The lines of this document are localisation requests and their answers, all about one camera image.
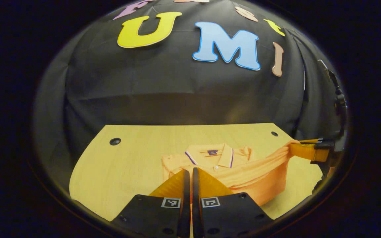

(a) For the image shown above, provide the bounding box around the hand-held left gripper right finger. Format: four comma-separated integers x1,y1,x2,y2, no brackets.
192,167,274,238

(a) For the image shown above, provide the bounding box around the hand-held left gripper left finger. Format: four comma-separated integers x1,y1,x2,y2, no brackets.
111,169,191,238

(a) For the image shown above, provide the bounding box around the orange polo T-shirt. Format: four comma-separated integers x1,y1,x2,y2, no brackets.
162,140,301,207

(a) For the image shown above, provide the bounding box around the black backdrop cloth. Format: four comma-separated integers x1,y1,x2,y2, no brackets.
33,0,347,189

